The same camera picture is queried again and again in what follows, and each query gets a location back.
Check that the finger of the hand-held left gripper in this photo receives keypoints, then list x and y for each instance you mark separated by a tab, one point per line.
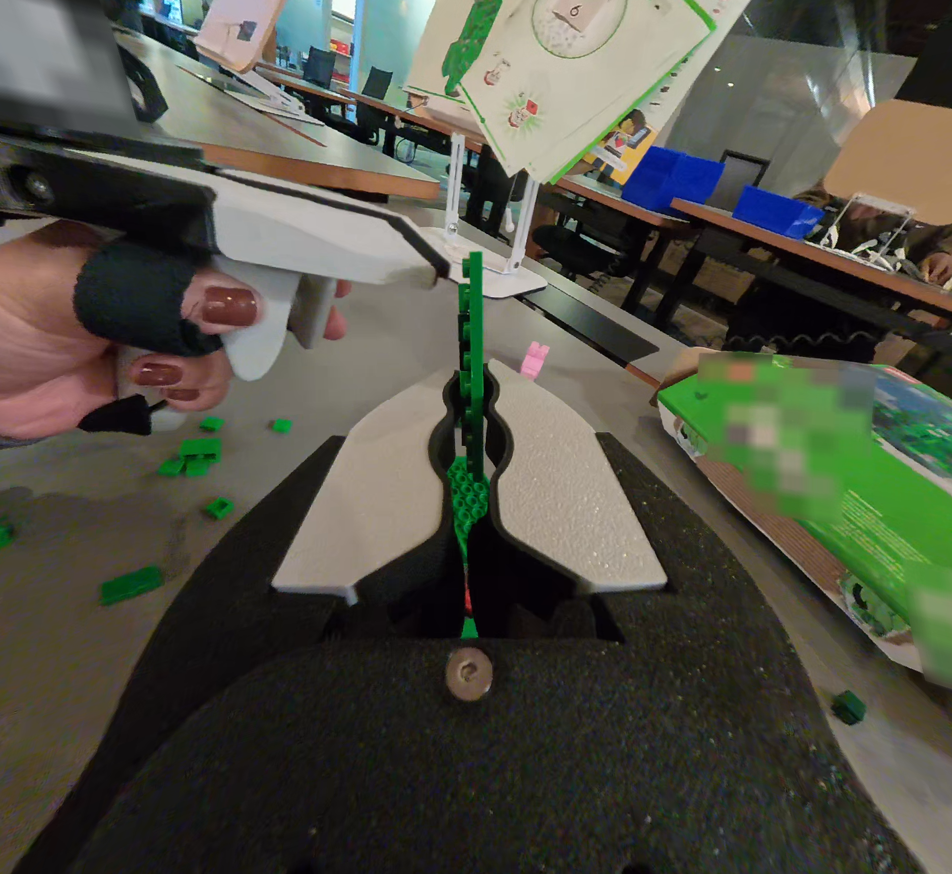
297	234

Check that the building instruction booklet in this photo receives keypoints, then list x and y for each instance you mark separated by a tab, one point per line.
595	33

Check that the pink brick pig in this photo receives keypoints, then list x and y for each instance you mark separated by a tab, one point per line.
534	362

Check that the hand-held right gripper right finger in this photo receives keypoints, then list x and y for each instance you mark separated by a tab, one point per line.
580	494

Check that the green wedge brick plate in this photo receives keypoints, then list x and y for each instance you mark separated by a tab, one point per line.
467	509

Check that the brown desk black legs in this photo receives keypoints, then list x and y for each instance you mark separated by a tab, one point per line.
595	191

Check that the yellow leaflet with toy figure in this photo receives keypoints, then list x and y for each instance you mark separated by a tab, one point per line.
632	137

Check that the scattered small green bricks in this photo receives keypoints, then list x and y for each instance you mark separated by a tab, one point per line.
199	448

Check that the tan board on clear stand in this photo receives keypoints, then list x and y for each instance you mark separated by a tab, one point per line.
892	160

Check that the black office chair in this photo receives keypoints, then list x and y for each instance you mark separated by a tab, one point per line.
378	81
320	67
573	249

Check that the brown desk with bins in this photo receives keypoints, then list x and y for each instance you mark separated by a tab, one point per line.
744	219

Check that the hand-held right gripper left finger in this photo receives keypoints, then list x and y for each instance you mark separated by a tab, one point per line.
364	502

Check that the blue storage bin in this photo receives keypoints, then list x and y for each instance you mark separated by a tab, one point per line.
669	178
773	212

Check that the grey desk with wooden edge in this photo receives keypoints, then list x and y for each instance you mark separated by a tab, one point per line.
260	137

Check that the spare white pistol-grip gripper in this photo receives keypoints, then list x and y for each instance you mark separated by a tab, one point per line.
154	104

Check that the instruction booklet on stand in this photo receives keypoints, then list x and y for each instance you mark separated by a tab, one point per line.
491	279

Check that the green toy box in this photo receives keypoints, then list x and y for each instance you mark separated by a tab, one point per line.
915	502

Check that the grey mesh office chair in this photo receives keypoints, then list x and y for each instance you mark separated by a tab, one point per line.
744	171

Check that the person's left hand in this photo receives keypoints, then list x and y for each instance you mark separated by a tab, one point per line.
37	338

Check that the green studded brick plate assembly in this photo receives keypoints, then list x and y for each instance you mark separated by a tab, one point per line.
476	308

